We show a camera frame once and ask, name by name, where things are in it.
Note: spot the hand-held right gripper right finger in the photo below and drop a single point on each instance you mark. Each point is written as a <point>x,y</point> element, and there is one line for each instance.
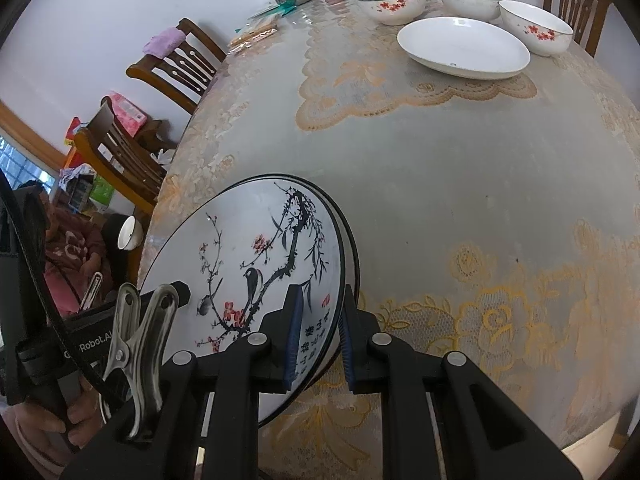
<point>346,355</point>

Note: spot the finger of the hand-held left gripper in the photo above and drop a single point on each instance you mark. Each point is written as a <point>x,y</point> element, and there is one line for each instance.
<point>182,294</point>

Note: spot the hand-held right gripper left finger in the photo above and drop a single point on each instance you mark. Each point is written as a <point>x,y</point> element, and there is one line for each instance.
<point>292,340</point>

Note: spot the black rimmed plate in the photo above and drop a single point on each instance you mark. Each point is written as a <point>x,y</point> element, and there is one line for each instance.
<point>353,265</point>

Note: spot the bird painted plate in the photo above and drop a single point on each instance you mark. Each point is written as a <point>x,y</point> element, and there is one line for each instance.
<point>260,240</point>

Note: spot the plain white plate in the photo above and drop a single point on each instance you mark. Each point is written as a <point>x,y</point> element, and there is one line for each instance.
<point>460,45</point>

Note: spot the red floral white bowl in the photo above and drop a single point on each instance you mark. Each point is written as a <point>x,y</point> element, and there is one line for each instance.
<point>530,20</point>
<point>390,2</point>

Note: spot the plain white bowl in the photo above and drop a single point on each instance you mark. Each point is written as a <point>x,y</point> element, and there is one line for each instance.
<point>470,2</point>

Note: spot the person's left hand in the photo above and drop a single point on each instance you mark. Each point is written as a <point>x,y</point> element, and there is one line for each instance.
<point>80,410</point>

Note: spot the small metal spring clip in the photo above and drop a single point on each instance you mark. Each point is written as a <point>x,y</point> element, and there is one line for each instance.
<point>92,290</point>

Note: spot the large metal spring clip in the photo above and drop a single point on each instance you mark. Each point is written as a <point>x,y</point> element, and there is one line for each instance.
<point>142,350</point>

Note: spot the green carton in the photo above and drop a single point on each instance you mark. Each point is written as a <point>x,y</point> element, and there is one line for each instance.
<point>102,190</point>

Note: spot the wooden chair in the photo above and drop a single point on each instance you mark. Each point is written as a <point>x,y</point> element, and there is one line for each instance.
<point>165,72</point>
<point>120,160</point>
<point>160,132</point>
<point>575,5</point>

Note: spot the lace tablecloth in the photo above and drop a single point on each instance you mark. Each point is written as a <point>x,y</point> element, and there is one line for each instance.
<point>425,185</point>

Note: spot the pink box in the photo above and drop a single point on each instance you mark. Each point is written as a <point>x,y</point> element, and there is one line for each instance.
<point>127,112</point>

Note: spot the red snack bag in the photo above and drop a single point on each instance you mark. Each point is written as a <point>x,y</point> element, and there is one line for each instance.
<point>75,132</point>

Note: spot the wooden framed window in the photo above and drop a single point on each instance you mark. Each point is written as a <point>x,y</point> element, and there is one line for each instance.
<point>10,160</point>

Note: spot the clear biscuit packet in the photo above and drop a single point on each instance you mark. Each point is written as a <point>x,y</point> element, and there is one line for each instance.
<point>240,48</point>
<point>257,27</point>

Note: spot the purple cloth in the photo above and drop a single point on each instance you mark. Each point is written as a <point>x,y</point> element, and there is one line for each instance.
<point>162,41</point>

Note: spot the teal packet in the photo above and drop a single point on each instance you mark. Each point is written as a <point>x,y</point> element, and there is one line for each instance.
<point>282,8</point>

